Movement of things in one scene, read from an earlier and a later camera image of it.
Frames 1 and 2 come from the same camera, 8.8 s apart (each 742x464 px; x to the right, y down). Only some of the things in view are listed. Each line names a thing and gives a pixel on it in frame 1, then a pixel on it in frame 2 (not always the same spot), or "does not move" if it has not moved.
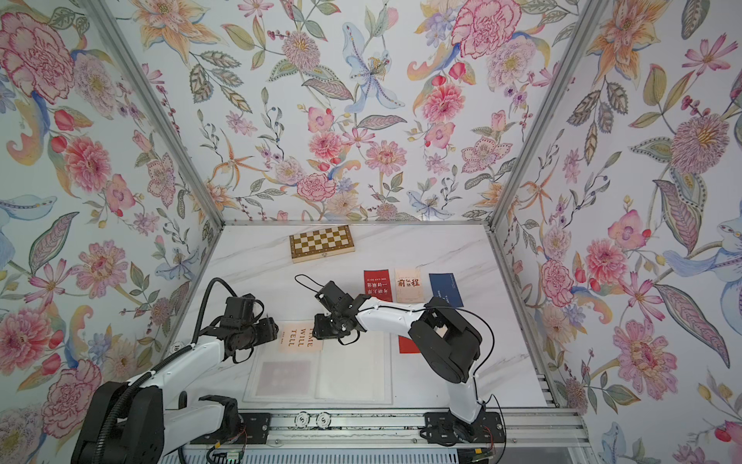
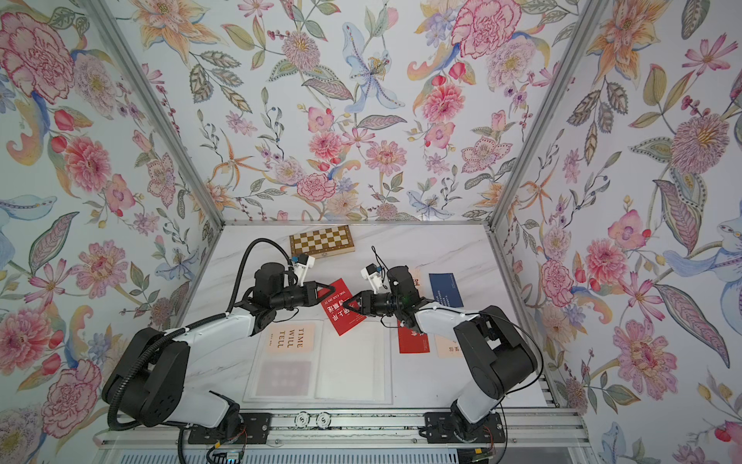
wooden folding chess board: [321, 243] does not move
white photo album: [299, 367] does not move
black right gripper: [322, 331] -> [369, 304]
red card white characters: [284, 378] does not move
